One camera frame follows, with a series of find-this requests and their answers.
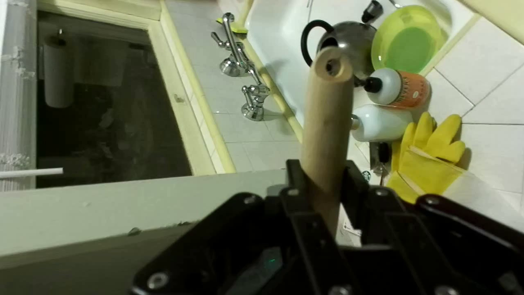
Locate white soap pump bottle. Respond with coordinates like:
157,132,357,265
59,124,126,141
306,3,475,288
352,105,412,142

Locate wooden cooking stick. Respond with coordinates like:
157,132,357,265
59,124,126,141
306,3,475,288
299,47,354,234

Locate orange white bottle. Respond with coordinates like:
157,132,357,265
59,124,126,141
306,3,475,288
363,67,432,108

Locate chrome sink faucet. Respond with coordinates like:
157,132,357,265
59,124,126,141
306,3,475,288
211,11,270,121

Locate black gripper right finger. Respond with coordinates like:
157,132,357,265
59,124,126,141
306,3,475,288
340,162,524,295

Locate yellow rubber gloves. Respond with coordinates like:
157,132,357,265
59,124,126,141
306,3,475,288
386,111,467,205

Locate green plastic bowl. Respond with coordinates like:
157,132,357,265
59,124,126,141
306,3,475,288
370,5,447,72

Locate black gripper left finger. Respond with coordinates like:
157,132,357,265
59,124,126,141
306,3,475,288
129,160,350,295

